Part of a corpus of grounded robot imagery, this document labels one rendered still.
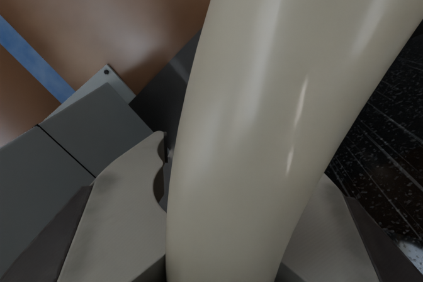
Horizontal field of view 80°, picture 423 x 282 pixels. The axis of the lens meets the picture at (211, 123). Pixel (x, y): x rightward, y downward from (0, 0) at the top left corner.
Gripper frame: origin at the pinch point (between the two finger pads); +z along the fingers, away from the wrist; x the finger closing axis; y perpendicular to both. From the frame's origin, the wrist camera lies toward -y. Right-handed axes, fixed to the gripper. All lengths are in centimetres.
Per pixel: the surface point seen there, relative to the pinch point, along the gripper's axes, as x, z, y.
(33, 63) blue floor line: -72, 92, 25
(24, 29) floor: -73, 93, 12
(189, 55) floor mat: -8, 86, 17
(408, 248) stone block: 32.9, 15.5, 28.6
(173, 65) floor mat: -14, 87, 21
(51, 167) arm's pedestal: -38, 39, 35
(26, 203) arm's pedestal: -38, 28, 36
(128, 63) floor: -33, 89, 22
